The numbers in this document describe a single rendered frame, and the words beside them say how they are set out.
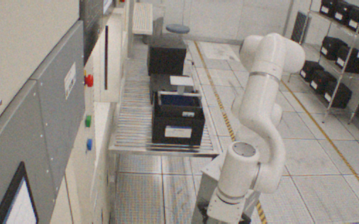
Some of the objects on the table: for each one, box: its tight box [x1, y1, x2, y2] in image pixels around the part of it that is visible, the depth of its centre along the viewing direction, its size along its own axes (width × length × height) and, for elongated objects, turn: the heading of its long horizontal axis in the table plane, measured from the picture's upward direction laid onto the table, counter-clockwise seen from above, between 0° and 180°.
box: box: [147, 35, 187, 77], centre depth 244 cm, size 29×29×25 cm
